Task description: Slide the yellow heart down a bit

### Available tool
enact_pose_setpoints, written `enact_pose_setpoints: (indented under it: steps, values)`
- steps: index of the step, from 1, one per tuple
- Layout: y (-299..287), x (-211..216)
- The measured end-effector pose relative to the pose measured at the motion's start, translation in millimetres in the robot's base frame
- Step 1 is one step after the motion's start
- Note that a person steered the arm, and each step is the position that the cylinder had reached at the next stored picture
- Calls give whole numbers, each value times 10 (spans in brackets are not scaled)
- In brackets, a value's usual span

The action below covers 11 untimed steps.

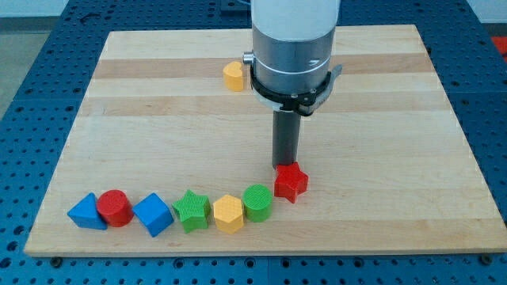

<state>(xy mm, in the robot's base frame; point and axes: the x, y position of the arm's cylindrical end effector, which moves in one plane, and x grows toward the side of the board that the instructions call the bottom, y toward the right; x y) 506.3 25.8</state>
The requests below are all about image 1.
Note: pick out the red object at right edge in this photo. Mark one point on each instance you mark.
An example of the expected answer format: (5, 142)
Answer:
(500, 43)

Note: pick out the light wooden board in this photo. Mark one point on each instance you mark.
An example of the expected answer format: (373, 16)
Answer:
(390, 169)

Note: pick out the yellow hexagon block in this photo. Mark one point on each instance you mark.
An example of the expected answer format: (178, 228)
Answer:
(228, 214)

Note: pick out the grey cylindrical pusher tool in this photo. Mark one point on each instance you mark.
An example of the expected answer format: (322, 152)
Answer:
(286, 126)

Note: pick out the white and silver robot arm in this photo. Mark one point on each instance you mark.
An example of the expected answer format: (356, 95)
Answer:
(292, 43)

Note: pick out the red cylinder block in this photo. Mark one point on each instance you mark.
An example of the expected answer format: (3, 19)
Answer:
(115, 208)

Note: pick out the red star block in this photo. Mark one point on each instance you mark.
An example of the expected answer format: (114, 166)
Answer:
(290, 182)

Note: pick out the blue triangle block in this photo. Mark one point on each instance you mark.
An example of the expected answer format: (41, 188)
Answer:
(84, 214)

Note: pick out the blue cube block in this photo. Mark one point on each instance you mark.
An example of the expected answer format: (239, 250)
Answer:
(154, 214)

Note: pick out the green cylinder block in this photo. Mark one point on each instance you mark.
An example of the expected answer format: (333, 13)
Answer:
(258, 202)

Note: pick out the green star block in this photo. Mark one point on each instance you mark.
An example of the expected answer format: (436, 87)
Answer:
(193, 211)

